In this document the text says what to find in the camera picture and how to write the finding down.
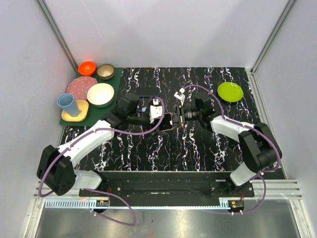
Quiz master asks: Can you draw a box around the yellow square plate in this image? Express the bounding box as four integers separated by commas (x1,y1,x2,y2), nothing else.
61,100,89,122

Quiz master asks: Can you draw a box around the white bowl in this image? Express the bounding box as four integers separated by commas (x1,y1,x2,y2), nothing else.
87,83,115,108

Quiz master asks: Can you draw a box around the pink dotted plate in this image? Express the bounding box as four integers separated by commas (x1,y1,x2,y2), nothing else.
66,76,98,100

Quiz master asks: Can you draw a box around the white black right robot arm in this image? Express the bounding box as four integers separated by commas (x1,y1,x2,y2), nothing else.
172,93,282,197

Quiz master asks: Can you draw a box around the aluminium corner post right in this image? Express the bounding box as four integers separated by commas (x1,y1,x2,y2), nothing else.
250,0,298,75

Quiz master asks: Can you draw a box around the light blue cup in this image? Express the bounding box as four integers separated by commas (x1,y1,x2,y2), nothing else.
57,93,80,117

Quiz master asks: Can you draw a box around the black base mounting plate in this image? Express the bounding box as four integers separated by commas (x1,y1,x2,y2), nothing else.
78,173,256,208

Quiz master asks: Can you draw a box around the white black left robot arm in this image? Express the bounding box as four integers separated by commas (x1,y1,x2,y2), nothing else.
37,94,159,197

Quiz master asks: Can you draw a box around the dark blue phone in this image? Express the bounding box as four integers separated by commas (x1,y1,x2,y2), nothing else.
135,87,160,98

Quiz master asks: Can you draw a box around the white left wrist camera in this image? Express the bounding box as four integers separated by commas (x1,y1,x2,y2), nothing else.
149,99,163,124

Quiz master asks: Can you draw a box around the orange bowl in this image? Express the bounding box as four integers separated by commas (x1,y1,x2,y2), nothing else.
77,61,97,76

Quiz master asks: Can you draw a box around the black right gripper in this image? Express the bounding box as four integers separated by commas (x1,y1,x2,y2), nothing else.
163,105,202,129

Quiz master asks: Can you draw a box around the brown patterned bowl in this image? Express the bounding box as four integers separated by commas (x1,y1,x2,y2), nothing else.
97,64,115,80

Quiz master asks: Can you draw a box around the aluminium corner post left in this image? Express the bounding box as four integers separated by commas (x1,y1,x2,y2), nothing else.
35,0,78,73

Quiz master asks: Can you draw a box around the green mat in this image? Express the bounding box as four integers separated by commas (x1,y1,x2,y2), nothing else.
59,68,123,126

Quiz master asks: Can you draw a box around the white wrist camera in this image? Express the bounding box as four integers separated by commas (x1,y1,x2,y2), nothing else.
174,88,185,106
149,99,163,124

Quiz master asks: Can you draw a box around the aluminium corner post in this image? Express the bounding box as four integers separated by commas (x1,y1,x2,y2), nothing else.
250,0,298,75
35,0,78,73

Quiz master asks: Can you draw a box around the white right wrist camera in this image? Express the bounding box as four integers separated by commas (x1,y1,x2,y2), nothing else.
174,88,185,106

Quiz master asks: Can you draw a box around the lime green plate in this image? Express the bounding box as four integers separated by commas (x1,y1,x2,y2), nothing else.
217,82,244,103

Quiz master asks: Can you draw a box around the aluminium front rail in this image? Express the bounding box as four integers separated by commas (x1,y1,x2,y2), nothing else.
39,179,302,210

